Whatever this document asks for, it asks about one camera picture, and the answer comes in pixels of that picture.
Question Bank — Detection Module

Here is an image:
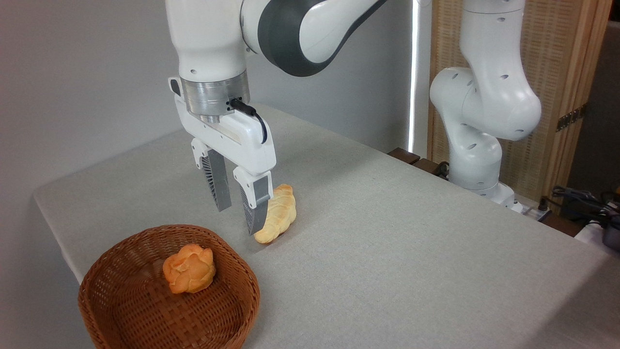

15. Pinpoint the wooden rattan folding screen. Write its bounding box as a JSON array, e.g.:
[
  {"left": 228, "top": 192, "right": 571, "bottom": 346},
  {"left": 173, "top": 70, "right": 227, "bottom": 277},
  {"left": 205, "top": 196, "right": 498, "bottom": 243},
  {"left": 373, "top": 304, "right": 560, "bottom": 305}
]
[{"left": 428, "top": 0, "right": 614, "bottom": 205}]

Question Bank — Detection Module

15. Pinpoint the long twisted bread loaf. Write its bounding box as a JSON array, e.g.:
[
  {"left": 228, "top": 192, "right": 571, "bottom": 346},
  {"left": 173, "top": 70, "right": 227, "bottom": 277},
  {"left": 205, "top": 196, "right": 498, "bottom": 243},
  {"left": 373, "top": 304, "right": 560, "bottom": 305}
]
[{"left": 253, "top": 184, "right": 297, "bottom": 244}]

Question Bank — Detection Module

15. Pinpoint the black cable bundle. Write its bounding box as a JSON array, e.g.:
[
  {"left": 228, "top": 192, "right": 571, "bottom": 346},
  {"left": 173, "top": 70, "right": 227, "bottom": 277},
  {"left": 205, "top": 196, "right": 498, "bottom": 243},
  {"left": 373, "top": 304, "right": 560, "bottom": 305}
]
[{"left": 551, "top": 186, "right": 620, "bottom": 228}]

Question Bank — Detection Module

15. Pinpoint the brown wicker basket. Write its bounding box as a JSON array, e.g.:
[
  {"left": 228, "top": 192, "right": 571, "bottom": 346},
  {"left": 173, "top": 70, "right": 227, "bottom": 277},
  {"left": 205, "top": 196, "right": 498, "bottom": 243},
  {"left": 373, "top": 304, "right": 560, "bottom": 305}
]
[{"left": 78, "top": 224, "right": 261, "bottom": 349}]

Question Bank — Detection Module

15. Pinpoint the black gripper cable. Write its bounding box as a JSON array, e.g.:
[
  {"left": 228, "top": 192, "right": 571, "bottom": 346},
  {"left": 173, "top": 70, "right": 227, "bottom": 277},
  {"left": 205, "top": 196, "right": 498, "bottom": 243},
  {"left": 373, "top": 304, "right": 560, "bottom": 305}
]
[{"left": 230, "top": 98, "right": 268, "bottom": 145}]

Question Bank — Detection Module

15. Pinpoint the round orange bread roll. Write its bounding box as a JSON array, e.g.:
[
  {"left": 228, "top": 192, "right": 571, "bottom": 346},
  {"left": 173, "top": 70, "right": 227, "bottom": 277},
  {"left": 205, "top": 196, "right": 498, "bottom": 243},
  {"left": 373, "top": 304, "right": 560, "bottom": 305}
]
[{"left": 162, "top": 244, "right": 217, "bottom": 294}]

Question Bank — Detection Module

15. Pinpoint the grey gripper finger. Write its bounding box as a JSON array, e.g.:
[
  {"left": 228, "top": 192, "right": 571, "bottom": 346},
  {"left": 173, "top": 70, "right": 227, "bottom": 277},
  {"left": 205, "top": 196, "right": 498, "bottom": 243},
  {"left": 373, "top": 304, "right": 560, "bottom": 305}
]
[
  {"left": 190, "top": 138, "right": 233, "bottom": 212},
  {"left": 233, "top": 166, "right": 274, "bottom": 236}
]

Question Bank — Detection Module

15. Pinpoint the white power strip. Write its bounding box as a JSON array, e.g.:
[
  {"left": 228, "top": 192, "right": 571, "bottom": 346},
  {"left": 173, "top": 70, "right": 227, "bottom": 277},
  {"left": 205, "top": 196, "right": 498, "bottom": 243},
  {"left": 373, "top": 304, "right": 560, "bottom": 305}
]
[{"left": 519, "top": 203, "right": 553, "bottom": 222}]

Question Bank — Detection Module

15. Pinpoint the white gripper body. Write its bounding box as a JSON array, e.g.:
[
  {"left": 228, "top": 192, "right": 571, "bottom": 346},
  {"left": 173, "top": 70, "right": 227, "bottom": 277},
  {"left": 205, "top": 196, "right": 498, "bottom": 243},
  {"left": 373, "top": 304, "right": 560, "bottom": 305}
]
[{"left": 168, "top": 77, "right": 277, "bottom": 178}]

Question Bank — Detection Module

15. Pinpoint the dark brown wooden block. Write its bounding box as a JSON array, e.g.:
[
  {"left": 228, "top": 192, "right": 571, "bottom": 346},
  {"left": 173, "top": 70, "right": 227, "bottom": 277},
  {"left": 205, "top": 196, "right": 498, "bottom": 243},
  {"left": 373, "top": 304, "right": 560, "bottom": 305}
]
[
  {"left": 387, "top": 147, "right": 421, "bottom": 165},
  {"left": 412, "top": 158, "right": 449, "bottom": 179}
]

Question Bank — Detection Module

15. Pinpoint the grey tablecloth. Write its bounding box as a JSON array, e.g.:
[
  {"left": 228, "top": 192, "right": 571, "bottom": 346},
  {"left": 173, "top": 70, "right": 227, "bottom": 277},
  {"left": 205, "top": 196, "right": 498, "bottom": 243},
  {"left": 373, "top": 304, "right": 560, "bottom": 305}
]
[{"left": 33, "top": 103, "right": 620, "bottom": 349}]

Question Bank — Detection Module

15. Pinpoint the dark metal screen hinge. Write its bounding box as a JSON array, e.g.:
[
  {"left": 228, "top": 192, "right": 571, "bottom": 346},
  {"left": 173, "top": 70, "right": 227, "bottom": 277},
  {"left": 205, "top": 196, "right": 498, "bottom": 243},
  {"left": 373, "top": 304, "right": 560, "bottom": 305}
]
[{"left": 556, "top": 104, "right": 588, "bottom": 132}]

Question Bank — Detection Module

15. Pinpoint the dark grey device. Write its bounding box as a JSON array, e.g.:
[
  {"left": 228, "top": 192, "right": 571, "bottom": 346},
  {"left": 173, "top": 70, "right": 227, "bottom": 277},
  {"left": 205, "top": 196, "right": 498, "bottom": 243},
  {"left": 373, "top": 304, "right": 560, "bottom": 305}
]
[{"left": 602, "top": 214, "right": 620, "bottom": 251}]

